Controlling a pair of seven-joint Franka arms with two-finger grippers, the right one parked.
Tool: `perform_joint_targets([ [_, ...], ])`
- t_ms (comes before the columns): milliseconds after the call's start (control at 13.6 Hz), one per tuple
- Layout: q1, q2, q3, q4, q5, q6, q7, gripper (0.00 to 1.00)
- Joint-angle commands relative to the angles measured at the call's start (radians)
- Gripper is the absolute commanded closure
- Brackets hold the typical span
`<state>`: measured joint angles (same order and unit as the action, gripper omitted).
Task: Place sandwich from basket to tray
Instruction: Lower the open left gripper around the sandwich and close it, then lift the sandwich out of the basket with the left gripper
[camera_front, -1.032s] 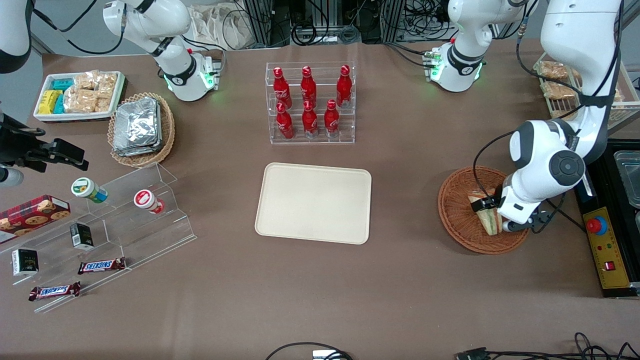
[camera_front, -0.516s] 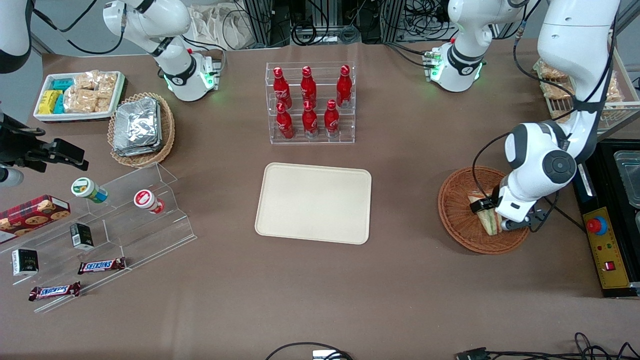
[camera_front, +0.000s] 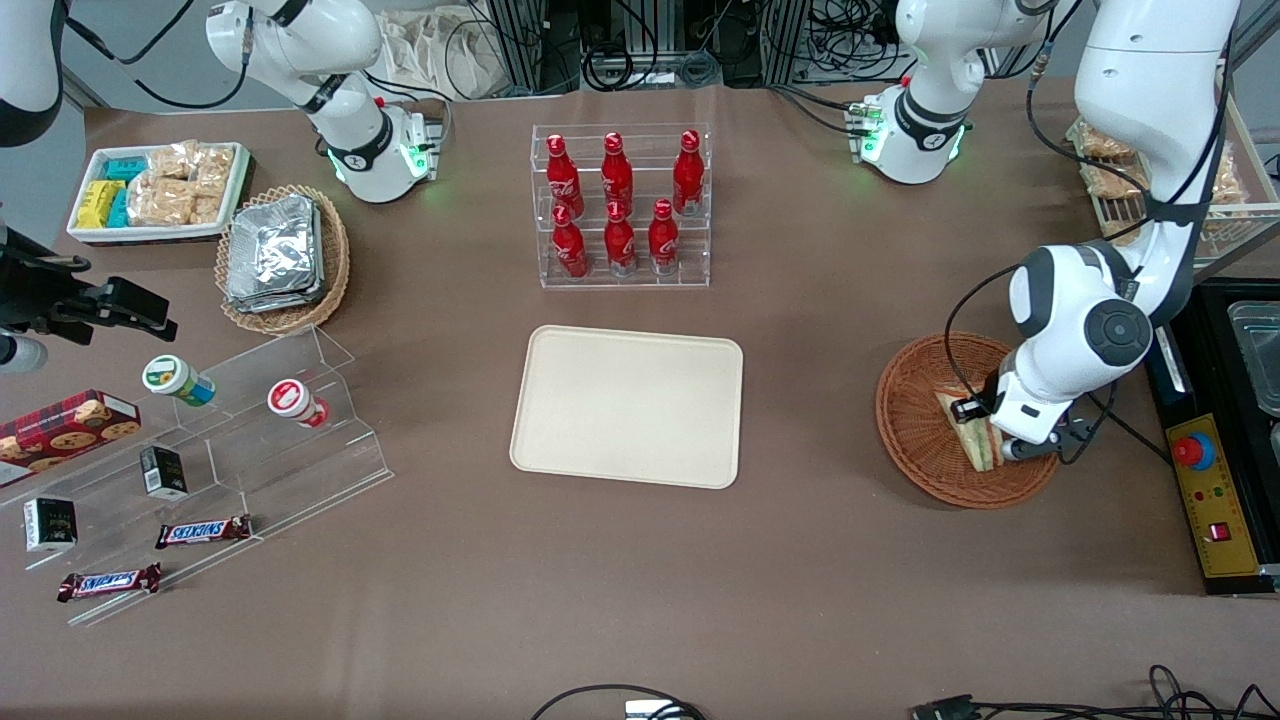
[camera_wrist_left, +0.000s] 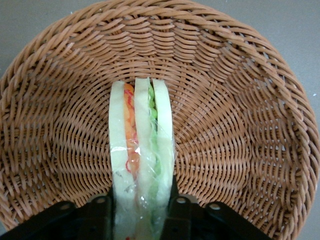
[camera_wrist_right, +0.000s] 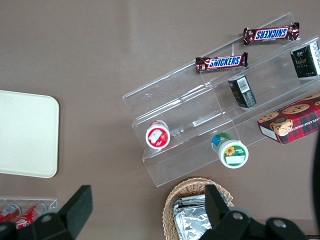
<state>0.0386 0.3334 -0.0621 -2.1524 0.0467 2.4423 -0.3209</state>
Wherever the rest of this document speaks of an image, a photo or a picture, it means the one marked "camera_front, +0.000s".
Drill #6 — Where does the black cable bundle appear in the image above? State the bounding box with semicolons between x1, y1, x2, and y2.
580;0;771;93

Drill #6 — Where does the green lid sunflower cup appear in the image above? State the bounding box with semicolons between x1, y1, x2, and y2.
141;354;217;408

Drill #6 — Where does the clear acrylic bottle rack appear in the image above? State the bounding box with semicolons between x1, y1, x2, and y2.
530;122;714;292

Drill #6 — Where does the black cable with connector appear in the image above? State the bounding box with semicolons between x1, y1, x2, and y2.
911;664;1280;720

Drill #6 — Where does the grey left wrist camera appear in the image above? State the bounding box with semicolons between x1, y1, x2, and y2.
999;417;1094;464

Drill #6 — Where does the white wire rack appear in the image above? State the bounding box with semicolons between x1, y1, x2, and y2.
1064;95;1280;287

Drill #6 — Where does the red tartan cookie box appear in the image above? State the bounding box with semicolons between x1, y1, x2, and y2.
0;389;142;491

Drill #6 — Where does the silver foil pack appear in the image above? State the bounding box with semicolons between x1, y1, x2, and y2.
224;280;327;314
227;194;323;301

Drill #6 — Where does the yellow snack pack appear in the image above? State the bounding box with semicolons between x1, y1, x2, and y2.
76;179;127;231

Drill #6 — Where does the black countertop appliance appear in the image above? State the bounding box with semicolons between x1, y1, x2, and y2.
1144;277;1280;597

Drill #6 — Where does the yellow control panel box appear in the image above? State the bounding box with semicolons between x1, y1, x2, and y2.
1164;411;1262;582

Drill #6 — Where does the cream plastic serving tray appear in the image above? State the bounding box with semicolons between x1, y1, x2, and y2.
509;325;745;491

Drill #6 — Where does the white snack bin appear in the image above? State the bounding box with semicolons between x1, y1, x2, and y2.
66;141;254;247

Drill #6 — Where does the white cloth bag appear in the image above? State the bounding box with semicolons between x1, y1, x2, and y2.
378;6;513;102

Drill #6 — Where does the light wicker basket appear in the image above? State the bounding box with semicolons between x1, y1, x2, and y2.
214;184;352;337

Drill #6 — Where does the triangular sandwich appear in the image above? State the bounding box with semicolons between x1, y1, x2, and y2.
934;389;1005;474

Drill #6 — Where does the Snickers chocolate bar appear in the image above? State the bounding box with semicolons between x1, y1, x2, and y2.
154;514;254;551
56;562;164;604

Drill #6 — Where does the black looped cable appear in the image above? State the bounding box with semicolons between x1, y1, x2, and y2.
529;683;707;720

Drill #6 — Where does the brown wicker basket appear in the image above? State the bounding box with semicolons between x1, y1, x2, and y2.
876;331;1063;511

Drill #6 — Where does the black power cord with plug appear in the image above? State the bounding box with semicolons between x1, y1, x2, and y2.
1085;385;1174;467

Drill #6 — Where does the metal pan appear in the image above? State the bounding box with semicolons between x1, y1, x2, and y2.
1227;299;1280;417

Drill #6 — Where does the clear acrylic stepped display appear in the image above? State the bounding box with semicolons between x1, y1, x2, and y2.
0;325;395;629

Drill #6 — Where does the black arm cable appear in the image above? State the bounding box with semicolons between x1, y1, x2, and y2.
58;0;253;112

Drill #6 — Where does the red lid yogurt cup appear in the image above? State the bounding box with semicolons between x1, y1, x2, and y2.
266;378;332;430

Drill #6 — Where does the aluminium frame post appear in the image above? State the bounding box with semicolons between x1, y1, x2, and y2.
763;0;813;88
484;0;583;97

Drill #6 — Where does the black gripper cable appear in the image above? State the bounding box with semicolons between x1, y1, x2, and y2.
944;264;1023;403

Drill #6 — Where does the red cola bottle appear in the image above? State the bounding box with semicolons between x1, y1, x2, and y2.
671;129;706;218
551;204;592;281
603;200;639;279
544;133;587;220
647;198;682;278
600;131;636;214

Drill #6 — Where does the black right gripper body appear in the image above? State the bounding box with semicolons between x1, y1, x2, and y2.
0;227;101;347

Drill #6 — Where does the black drink carton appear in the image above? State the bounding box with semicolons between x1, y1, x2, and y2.
22;496;80;554
139;445;190;502

